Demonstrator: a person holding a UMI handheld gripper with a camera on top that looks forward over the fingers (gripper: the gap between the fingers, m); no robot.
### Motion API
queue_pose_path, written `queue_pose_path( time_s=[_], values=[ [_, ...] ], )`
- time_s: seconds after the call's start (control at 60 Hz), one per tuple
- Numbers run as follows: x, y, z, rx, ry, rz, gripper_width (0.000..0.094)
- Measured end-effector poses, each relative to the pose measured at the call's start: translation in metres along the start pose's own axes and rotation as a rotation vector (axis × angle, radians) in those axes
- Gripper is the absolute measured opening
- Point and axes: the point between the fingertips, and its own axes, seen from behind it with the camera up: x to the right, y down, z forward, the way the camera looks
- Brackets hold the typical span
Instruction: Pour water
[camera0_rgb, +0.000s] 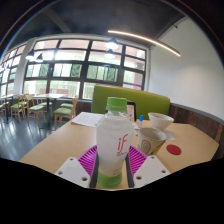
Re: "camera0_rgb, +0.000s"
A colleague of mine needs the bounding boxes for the green booth seat backrest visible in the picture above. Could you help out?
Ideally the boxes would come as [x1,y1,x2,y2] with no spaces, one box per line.
[90,84,171,121]

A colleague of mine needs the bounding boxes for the white swirl-print paper cup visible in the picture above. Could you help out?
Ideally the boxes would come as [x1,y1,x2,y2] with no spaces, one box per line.
[137,127,168,156]

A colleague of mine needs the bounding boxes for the large black-framed window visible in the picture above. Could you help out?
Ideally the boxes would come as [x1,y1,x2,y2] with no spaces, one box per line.
[0,38,148,101]

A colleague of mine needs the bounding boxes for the white bowl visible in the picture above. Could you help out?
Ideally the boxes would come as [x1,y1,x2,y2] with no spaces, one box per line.
[147,111,175,132]

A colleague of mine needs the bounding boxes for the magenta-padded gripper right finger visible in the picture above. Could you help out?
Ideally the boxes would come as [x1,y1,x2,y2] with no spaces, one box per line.
[124,144,172,190]

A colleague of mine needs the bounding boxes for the wooden dining table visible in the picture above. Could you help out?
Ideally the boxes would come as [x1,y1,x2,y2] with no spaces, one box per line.
[31,93,68,129]

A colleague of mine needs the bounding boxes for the white paper sheets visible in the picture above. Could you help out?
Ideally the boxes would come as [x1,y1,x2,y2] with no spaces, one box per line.
[70,111,105,128]

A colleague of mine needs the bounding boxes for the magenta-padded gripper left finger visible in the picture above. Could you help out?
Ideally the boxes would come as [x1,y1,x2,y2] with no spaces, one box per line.
[54,144,100,190]

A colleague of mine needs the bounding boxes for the flat round red coaster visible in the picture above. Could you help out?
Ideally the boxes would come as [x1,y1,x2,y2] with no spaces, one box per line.
[165,143,183,156]

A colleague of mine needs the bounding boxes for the small blue-capped bottle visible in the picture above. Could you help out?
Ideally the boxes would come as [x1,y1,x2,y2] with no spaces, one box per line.
[138,114,145,129]

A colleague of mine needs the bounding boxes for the group of pendant lamps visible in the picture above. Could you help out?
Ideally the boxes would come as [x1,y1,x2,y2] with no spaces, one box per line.
[25,37,120,64]

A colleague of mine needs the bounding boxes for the green-capped clear drink bottle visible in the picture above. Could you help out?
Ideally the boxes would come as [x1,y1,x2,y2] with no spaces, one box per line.
[95,96,135,190]

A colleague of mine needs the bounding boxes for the long linear ceiling light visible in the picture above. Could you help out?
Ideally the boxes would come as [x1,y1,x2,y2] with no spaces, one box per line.
[107,29,182,58]

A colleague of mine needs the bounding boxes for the group of green-seated wooden chairs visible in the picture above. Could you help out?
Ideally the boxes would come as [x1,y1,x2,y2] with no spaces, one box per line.
[0,94,79,130]

